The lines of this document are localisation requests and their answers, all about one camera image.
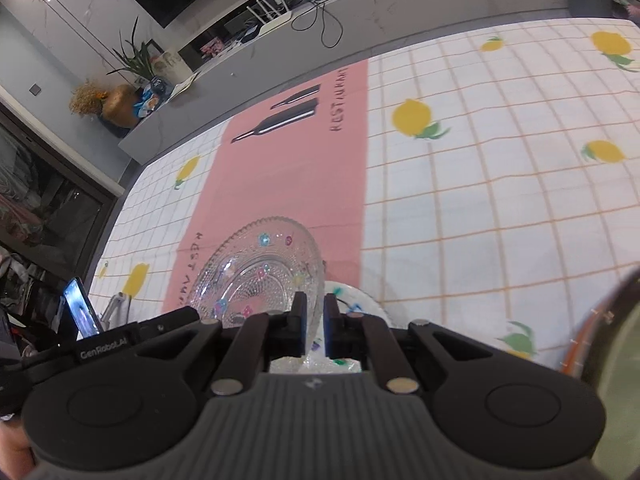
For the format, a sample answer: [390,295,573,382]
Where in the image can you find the paper booklet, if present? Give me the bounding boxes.
[170,72,202,97]

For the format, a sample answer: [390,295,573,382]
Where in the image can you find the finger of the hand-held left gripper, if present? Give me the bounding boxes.
[139,306,202,341]

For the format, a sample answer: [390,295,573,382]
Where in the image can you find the long grey stone bench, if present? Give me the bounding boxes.
[117,0,571,166]

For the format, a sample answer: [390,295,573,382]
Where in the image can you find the white painted ceramic plate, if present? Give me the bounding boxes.
[322,281,393,331]

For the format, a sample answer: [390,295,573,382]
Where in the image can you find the golden round vase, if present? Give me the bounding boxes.
[100,85,142,130]

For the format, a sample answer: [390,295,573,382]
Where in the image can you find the pink bottle print placemat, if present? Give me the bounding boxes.
[161,57,371,315]

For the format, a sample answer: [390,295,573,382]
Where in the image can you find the blue snack packets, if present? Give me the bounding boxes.
[132,76,173,120]

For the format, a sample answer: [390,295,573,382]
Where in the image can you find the metal phone stand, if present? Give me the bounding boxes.
[100,292,132,328]

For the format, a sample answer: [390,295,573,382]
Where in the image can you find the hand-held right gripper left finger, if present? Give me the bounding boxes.
[131,291,309,396]

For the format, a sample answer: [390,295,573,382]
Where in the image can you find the black cable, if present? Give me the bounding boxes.
[291,0,351,50]

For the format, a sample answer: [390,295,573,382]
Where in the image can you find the dried flower bunch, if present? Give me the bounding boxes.
[69,79,108,120]

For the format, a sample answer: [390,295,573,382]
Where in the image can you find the small clear glass flower plate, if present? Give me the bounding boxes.
[191,216,362,375]

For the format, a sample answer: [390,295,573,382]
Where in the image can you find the person's left hand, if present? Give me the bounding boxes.
[0,421,38,480]

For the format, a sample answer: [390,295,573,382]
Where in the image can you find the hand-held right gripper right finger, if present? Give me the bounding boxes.
[322,293,506,394]

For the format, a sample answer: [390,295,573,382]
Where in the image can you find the potted green plant white pot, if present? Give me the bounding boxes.
[106,16,193,88]

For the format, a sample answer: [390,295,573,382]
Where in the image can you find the white router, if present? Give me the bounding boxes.
[246,0,293,37]

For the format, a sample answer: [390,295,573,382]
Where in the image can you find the smartphone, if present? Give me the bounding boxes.
[62,277,106,341]

